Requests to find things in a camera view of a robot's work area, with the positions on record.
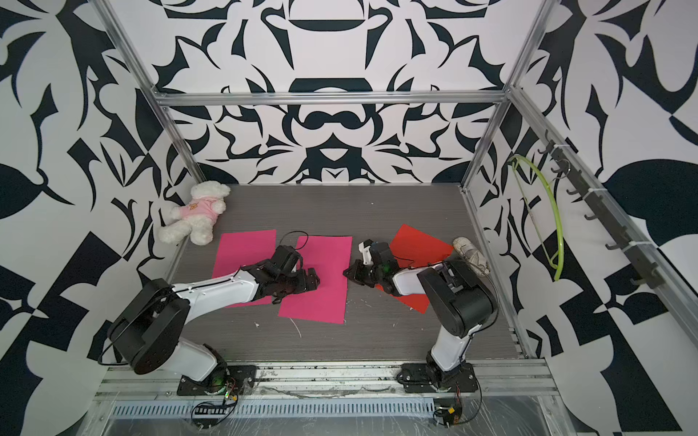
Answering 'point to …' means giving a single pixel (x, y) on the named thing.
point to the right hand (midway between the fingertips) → (343, 268)
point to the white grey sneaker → (471, 257)
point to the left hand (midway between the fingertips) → (309, 278)
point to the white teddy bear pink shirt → (198, 215)
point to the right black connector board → (449, 417)
